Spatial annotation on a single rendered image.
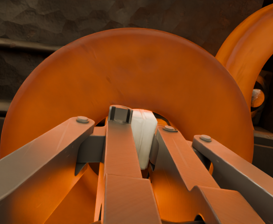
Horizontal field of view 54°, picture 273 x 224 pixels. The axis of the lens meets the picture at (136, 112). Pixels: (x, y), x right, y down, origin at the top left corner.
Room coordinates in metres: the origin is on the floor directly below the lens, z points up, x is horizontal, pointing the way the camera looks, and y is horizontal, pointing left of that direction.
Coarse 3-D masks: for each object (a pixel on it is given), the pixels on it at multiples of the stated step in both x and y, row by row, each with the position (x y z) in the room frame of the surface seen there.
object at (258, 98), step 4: (256, 84) 0.35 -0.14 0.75; (260, 84) 0.35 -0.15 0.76; (256, 88) 0.34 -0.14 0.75; (260, 88) 0.34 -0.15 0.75; (256, 92) 0.34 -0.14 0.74; (260, 92) 0.34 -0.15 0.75; (264, 92) 0.35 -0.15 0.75; (252, 96) 0.34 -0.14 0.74; (256, 96) 0.34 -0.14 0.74; (260, 96) 0.34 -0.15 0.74; (264, 96) 0.34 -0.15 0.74; (252, 100) 0.34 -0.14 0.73; (256, 100) 0.34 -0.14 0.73; (260, 100) 0.34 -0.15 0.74; (264, 100) 0.34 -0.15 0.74; (252, 104) 0.34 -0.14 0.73; (256, 104) 0.34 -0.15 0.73; (260, 104) 0.34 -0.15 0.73; (252, 108) 0.34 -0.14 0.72; (256, 108) 0.35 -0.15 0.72
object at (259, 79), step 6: (264, 72) 0.36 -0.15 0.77; (270, 72) 0.36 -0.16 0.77; (258, 78) 0.36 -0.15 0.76; (264, 78) 0.36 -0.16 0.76; (270, 78) 0.36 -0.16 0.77; (264, 84) 0.36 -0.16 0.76; (264, 90) 0.36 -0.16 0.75; (264, 102) 0.36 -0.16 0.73; (258, 108) 0.36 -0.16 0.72; (264, 108) 0.36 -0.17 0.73; (252, 114) 0.36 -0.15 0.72; (258, 114) 0.36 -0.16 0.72; (252, 120) 0.36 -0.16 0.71; (258, 120) 0.36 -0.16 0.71
